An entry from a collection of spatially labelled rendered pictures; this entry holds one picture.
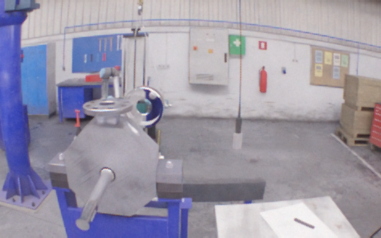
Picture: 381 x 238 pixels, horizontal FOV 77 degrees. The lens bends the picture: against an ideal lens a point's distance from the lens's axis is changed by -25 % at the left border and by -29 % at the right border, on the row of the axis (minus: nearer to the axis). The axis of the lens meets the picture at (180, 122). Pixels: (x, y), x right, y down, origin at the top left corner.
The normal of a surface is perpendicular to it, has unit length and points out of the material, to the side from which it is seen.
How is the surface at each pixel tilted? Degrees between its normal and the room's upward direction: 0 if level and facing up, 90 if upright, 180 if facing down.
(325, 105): 90
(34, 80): 90
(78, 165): 90
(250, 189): 90
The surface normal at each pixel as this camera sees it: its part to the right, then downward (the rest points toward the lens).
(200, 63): -0.05, 0.27
